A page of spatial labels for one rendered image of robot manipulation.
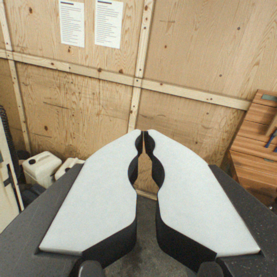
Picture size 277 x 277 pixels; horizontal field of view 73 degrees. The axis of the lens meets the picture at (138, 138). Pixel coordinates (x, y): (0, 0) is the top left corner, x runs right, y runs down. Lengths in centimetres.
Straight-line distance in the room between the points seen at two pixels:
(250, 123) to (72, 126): 161
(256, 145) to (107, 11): 151
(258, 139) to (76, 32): 165
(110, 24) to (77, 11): 27
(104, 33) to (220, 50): 86
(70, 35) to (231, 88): 133
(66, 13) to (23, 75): 75
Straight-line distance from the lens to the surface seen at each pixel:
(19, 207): 137
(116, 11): 163
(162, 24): 155
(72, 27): 179
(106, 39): 166
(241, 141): 169
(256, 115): 162
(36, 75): 209
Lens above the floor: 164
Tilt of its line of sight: 30 degrees down
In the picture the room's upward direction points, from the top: 10 degrees clockwise
